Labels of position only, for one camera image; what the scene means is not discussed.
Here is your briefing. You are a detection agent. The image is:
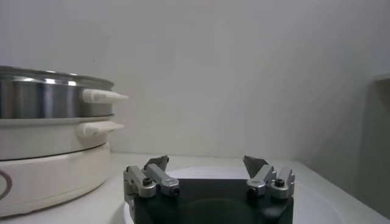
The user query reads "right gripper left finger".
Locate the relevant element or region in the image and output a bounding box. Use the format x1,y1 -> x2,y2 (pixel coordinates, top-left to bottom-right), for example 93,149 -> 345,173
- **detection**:
122,155 -> 181,202

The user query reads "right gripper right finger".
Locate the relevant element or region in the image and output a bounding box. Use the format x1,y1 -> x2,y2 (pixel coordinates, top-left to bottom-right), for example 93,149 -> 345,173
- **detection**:
242,155 -> 296,200

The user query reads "white round plate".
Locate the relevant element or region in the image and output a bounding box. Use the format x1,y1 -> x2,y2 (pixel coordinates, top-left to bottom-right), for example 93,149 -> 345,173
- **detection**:
108,165 -> 351,224

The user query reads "white electric cooker pot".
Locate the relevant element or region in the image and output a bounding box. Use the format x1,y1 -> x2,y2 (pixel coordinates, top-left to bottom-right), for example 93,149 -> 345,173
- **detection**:
0,116 -> 126,219

